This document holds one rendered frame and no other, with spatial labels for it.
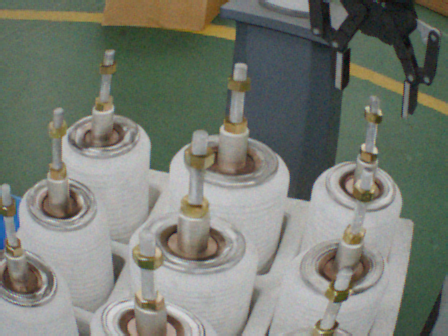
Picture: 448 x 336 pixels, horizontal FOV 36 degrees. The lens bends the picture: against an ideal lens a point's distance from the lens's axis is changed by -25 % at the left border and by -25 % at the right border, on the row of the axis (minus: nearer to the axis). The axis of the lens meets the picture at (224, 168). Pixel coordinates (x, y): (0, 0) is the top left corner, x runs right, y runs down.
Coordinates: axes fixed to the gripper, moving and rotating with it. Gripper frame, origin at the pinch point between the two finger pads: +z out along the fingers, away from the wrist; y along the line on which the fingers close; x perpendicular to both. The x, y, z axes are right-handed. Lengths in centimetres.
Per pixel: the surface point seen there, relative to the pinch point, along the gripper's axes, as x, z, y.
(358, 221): 11.9, 5.2, -3.2
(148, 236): 26.0, 1.1, 5.2
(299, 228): -1.3, 17.2, 6.1
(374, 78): -80, 35, 21
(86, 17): -72, 35, 88
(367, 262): 10.1, 9.9, -4.7
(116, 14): -69, 32, 76
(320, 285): 14.6, 9.8, -2.2
